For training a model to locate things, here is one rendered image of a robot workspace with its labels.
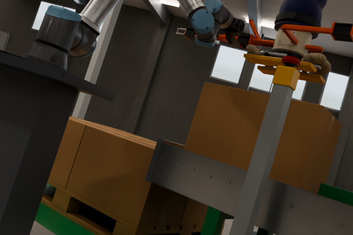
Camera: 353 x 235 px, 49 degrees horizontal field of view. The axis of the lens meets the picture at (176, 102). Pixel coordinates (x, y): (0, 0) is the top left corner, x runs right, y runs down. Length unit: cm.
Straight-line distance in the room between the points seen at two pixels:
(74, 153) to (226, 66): 884
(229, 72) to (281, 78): 953
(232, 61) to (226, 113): 917
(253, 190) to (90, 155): 121
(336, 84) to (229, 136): 925
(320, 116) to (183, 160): 62
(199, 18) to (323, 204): 86
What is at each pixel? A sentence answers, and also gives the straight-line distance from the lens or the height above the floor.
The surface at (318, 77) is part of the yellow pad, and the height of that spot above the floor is 112.
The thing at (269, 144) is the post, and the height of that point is 71.
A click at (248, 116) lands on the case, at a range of 183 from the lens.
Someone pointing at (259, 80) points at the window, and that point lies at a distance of 1087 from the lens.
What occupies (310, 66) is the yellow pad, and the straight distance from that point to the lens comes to 185.
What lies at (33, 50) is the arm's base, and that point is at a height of 81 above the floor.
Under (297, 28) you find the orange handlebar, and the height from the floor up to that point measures 124.
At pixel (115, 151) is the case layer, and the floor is 46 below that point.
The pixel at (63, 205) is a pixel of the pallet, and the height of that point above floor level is 5.
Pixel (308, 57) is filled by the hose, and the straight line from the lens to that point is 189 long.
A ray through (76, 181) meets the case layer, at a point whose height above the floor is 21.
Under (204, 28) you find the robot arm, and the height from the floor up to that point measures 110.
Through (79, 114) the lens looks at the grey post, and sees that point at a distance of 553.
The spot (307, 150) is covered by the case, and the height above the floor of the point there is 75.
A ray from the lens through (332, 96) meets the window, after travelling 1094.
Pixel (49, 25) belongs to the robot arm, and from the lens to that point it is 177.
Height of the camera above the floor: 65
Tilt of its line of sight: 5 degrees up
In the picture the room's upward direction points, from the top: 17 degrees clockwise
